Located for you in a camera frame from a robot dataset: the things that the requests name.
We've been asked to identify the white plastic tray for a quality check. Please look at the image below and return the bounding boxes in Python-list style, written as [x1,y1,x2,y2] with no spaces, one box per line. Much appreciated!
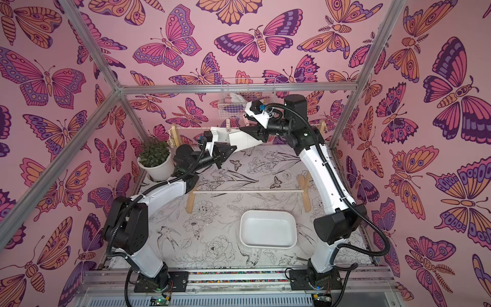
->
[239,210,297,249]

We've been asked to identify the wooden hanging rack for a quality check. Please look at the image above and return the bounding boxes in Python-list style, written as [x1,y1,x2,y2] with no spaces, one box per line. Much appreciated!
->
[185,136,313,214]

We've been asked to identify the white wire basket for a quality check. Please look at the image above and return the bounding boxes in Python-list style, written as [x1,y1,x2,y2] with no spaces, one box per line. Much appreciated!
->
[216,75,277,119]

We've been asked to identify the potted green plant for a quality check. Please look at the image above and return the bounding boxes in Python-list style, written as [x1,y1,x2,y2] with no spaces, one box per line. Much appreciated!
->
[138,138,175,182]

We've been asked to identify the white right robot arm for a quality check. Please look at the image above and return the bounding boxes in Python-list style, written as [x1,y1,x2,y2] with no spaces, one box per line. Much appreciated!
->
[241,95,369,289]

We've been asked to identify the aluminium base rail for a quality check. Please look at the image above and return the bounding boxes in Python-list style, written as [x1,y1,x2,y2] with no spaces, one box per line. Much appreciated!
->
[73,266,405,306]

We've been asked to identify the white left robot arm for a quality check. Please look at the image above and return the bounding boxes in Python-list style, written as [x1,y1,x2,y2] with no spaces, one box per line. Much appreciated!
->
[102,126,267,291]

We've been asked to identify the black corrugated right cable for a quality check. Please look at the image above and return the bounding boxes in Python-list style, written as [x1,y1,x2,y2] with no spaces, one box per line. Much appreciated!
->
[264,102,392,258]

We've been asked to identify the aluminium frame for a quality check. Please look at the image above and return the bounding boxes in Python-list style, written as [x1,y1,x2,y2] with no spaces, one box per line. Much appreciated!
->
[0,0,407,250]

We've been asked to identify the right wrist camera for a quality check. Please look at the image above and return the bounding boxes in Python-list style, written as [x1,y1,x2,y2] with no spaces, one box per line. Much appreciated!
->
[244,100,270,129]

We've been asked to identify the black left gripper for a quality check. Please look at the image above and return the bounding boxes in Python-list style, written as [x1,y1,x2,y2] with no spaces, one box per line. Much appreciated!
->
[189,147,236,177]

